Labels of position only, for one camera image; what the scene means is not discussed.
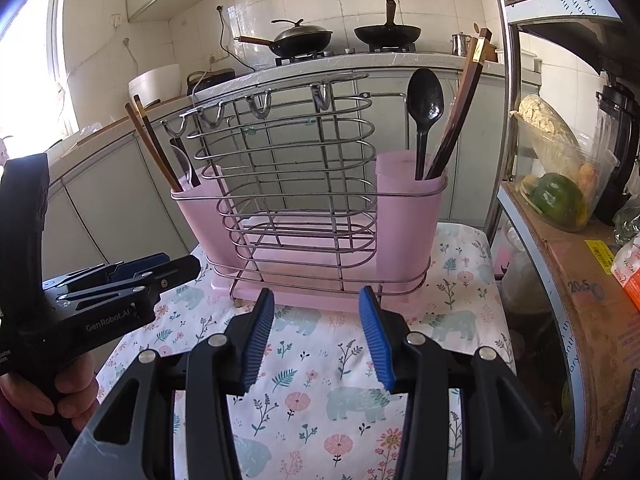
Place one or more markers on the translucent plastic jug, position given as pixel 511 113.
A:
pixel 525 285

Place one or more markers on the printed cardboard sheet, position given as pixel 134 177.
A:
pixel 560 2

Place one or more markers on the dark wok with lid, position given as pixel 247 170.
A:
pixel 302 40

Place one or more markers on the small metal spoon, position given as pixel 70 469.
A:
pixel 182 162

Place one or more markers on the gas stove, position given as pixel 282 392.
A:
pixel 295 59

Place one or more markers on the bagged green onions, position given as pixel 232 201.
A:
pixel 627 220

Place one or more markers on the steel kettle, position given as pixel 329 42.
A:
pixel 461 44

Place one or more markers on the orange white packet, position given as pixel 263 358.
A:
pixel 630 270

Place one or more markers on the clear plastic container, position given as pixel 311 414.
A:
pixel 602 165

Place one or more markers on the black countertop appliance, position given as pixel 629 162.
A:
pixel 215 79

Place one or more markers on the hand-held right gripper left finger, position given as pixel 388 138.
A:
pixel 260 340

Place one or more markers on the yellow vegetable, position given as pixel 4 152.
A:
pixel 587 180

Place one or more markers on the metal shelf rack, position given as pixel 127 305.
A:
pixel 507 85

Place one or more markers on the brown cardboard shelf liner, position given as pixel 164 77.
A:
pixel 600 320

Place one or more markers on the black wok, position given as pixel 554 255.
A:
pixel 387 35

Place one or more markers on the person's left hand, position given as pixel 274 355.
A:
pixel 77 390

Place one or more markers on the kitchen counter with cabinets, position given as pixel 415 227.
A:
pixel 100 220

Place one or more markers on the black plastic spoon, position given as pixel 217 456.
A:
pixel 425 95

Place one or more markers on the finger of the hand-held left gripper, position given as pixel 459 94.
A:
pixel 170 272
pixel 135 264

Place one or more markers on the window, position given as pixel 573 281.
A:
pixel 30 60

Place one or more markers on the floral printed cloth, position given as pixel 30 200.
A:
pixel 310 400

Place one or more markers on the white lidded container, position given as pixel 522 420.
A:
pixel 531 61

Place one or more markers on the white wall outlet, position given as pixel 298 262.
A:
pixel 116 20

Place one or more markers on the brown pot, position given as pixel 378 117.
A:
pixel 492 55

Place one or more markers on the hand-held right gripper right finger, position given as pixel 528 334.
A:
pixel 377 340

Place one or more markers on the green bell pepper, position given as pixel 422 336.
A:
pixel 557 197

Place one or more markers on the white rice cooker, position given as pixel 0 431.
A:
pixel 155 85

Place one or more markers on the black blender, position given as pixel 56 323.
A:
pixel 622 150

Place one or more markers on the napa cabbage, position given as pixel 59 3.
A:
pixel 545 125

